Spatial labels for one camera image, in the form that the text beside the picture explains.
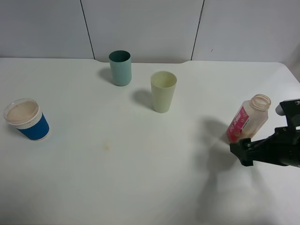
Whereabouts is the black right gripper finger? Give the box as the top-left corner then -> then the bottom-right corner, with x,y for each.
229,135 -> 277,166

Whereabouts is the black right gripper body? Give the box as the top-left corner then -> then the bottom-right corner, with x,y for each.
271,127 -> 300,167

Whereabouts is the clear bottle with pink label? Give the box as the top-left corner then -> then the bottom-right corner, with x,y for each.
227,94 -> 271,143

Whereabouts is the pale yellow plastic cup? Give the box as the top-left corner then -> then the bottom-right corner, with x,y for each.
150,71 -> 177,113

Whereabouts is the teal plastic cup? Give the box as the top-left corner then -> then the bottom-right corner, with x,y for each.
109,50 -> 132,86

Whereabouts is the blue paper cup with lid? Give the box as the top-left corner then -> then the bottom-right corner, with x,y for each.
3,98 -> 50,141

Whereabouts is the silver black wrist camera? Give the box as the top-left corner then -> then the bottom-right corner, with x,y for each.
275,99 -> 300,130

